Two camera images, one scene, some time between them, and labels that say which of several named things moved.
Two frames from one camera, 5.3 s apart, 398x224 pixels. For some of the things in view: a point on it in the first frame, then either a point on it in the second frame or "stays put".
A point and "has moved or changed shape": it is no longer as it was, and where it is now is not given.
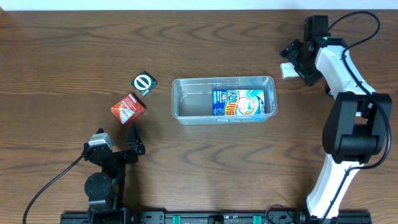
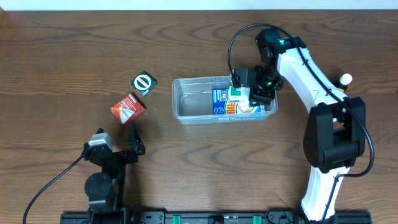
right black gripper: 298,59 to 257,94
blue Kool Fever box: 239,102 stays put
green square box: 143,83 stays put
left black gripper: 117,156 stays put
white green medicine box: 288,70 has moved or changed shape
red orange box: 128,109 stays put
